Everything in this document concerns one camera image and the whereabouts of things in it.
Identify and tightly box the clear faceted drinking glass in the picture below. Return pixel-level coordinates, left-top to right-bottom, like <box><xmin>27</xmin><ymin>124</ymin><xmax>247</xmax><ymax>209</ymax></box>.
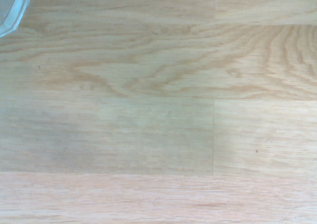
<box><xmin>0</xmin><ymin>0</ymin><xmax>31</xmax><ymax>38</ymax></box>

